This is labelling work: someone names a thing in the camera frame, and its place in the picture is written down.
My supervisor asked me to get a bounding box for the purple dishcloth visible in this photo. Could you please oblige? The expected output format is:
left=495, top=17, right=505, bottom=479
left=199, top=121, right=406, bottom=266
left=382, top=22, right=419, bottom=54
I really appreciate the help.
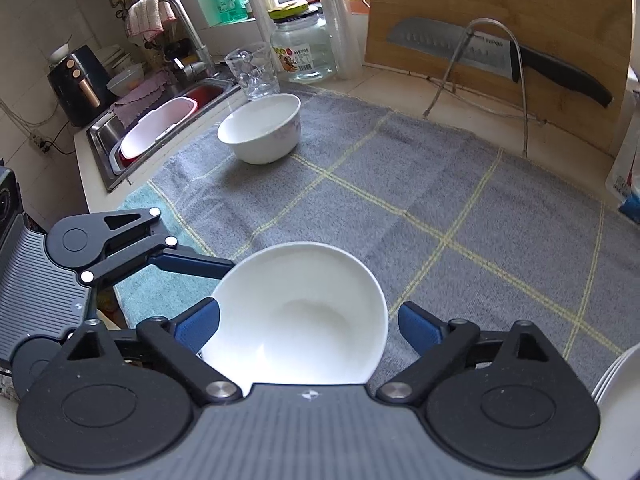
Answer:
left=109, top=71, right=173, bottom=126

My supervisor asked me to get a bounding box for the checked rag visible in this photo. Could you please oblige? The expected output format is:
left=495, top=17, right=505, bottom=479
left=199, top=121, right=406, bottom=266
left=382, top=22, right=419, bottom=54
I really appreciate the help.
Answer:
left=125, top=0, right=178, bottom=42

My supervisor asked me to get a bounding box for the pink basin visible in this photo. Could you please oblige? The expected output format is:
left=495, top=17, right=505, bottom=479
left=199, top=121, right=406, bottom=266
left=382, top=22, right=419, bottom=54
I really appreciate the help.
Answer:
left=119, top=97, right=199, bottom=162

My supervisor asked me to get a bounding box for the white floral bowl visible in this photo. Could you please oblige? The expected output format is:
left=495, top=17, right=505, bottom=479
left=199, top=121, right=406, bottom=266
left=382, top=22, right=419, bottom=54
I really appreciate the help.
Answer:
left=200, top=241, right=389, bottom=392
left=217, top=93, right=302, bottom=165

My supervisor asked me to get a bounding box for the black-handled kitchen knife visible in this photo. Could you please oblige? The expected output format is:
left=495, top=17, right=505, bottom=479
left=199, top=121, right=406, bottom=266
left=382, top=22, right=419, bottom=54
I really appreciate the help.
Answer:
left=387, top=16, right=614, bottom=109

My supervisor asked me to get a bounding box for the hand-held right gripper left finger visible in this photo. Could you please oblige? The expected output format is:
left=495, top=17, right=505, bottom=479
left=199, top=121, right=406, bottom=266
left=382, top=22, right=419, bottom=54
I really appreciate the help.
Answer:
left=67, top=297, right=241, bottom=407

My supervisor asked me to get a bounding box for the teal towel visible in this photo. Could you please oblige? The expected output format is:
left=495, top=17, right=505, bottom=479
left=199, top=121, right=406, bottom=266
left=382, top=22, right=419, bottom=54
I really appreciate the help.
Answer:
left=117, top=182, right=236, bottom=328

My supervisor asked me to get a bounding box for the plastic wrap roll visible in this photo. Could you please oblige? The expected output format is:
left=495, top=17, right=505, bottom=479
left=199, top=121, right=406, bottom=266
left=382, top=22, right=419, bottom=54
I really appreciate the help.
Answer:
left=310, top=0, right=364, bottom=81

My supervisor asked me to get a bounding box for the clear bowl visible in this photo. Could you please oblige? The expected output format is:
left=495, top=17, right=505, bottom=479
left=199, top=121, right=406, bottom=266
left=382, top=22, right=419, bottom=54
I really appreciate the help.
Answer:
left=106, top=63, right=146, bottom=97

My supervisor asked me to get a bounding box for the white jacket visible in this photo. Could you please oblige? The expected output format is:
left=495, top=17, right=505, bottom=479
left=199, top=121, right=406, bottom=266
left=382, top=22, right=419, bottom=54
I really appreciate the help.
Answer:
left=0, top=360, right=31, bottom=480

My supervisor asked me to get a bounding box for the white bag roll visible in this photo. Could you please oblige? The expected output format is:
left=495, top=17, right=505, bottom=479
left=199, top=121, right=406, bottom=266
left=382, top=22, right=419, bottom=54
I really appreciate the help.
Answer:
left=238, top=0, right=281, bottom=73

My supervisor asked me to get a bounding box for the glass storage jar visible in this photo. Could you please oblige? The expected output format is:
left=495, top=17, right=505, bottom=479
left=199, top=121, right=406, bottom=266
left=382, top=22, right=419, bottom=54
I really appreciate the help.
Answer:
left=270, top=2, right=335, bottom=84

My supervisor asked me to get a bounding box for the steel faucet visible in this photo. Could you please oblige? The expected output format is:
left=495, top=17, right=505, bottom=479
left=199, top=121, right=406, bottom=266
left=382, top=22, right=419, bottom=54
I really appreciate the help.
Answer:
left=160, top=0, right=217, bottom=81

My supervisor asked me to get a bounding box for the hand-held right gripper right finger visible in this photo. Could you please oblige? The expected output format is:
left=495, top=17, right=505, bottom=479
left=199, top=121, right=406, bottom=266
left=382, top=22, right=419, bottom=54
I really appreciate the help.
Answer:
left=377, top=301, right=548, bottom=406

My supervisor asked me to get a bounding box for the steel sink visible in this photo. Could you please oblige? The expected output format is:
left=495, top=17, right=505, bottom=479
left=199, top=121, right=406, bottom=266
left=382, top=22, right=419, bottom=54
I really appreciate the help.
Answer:
left=85, top=77, right=242, bottom=193

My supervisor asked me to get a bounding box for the metal wire rack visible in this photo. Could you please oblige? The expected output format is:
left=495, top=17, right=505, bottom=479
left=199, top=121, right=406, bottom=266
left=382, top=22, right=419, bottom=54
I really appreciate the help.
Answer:
left=423, top=17, right=553, bottom=159

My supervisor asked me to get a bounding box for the stack of white dishes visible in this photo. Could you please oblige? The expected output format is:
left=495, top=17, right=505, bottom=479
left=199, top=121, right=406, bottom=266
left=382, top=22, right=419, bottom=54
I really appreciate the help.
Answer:
left=95, top=45, right=136, bottom=76

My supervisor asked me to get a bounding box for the oval fruit-print plate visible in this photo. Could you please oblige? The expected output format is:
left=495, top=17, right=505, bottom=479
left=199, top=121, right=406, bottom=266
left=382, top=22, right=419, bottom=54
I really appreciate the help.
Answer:
left=592, top=342, right=640, bottom=480

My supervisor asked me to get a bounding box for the black air fryer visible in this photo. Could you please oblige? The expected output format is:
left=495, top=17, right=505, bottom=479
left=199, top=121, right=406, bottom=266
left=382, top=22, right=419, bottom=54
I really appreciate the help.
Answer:
left=47, top=45, right=115, bottom=128

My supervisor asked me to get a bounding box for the clear drinking glass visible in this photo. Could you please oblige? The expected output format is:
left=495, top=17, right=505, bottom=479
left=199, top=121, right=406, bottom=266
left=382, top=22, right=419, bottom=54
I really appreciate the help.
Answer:
left=224, top=41, right=281, bottom=101

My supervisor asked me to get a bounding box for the grey checked towel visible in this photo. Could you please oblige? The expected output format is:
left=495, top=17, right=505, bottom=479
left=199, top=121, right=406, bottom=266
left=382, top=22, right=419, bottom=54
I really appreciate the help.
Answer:
left=150, top=85, right=640, bottom=401

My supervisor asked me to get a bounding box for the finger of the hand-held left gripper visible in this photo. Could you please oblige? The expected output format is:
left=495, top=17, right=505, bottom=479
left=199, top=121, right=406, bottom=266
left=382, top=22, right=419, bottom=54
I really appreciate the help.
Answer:
left=80, top=206, right=235, bottom=290

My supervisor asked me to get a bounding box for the white and blue salt bag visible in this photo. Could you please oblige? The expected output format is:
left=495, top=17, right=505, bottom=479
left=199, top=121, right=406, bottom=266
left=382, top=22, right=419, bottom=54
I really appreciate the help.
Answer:
left=604, top=77, right=640, bottom=218

